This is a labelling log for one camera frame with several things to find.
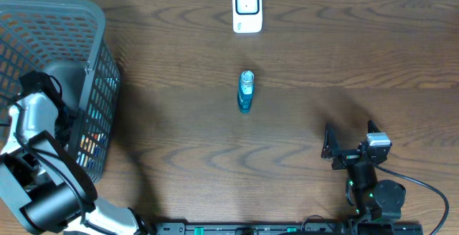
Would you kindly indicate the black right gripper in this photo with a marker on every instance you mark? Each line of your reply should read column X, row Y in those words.
column 331, row 147

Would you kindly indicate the teal mouthwash bottle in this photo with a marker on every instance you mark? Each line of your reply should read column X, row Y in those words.
column 246, row 88

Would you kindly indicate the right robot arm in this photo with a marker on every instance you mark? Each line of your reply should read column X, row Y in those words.
column 374, row 199

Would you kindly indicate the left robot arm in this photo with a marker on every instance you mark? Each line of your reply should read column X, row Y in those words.
column 41, row 184

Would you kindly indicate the white barcode scanner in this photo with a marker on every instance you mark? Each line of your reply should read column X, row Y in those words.
column 247, row 16

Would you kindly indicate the grey plastic shopping basket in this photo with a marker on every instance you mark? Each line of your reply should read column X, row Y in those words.
column 65, row 39

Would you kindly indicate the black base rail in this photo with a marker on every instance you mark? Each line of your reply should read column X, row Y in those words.
column 310, row 227

